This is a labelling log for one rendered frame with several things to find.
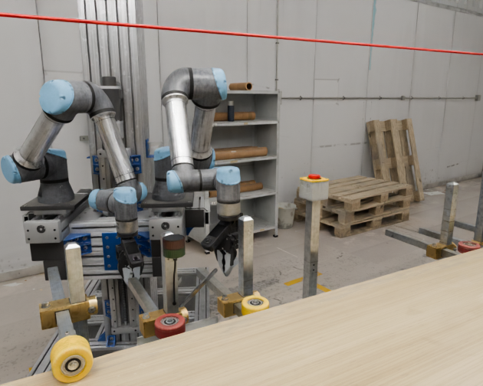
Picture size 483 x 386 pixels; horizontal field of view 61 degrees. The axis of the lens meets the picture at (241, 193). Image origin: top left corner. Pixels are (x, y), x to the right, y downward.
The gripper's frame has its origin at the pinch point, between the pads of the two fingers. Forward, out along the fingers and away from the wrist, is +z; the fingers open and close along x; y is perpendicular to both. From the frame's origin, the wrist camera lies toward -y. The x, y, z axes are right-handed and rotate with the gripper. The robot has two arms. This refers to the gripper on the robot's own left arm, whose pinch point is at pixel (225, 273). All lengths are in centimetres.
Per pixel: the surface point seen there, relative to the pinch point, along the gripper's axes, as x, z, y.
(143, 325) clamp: 0.5, 5.0, -32.2
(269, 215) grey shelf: 176, 71, 254
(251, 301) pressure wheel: -18.1, 0.8, -7.6
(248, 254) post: -10.4, -9.4, 0.0
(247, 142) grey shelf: 207, -8, 252
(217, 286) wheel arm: 3.5, 5.7, -0.2
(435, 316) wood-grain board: -61, 1, 19
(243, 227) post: -9.7, -18.6, -1.7
